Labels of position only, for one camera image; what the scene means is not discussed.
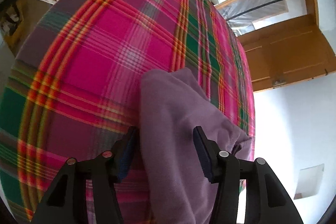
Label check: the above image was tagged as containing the yellow trash bag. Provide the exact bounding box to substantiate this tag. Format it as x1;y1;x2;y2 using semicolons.
0;2;28;52

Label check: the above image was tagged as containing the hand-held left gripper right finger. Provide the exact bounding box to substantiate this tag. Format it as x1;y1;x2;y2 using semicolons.
193;126;305;224

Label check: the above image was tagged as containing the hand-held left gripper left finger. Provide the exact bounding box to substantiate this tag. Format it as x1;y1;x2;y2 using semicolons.
31;127;137;224

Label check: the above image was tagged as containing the wooden door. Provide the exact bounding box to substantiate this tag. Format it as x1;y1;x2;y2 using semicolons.
238;15;336;93

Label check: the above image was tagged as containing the purple fleece sweater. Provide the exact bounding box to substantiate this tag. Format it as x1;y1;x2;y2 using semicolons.
139;68;251;224

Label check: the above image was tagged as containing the plaid bed sheet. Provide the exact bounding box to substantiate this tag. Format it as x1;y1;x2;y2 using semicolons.
0;0;256;224

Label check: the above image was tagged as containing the white wall plate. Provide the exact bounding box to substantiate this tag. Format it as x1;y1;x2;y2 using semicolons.
294;164;325;200

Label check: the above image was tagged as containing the transparent printed door curtain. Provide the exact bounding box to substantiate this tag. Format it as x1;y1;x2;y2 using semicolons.
219;0;302;35

